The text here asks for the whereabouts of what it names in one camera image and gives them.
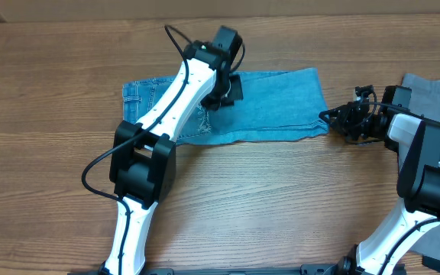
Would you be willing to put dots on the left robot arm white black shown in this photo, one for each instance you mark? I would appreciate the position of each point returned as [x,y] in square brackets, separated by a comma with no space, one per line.
[143,163]

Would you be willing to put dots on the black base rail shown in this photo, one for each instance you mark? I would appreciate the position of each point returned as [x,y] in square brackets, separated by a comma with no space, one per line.
[305,269]

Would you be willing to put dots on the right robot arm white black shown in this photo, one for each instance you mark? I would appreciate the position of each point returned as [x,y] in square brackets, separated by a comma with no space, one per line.
[416,141]

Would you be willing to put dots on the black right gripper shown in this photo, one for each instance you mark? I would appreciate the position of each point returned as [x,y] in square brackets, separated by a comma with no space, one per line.
[347,119]

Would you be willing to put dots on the light blue denim jeans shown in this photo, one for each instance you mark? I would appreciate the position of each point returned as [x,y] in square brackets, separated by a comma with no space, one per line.
[277,106]

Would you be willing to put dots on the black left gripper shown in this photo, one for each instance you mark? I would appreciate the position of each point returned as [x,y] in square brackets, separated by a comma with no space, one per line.
[210,102]

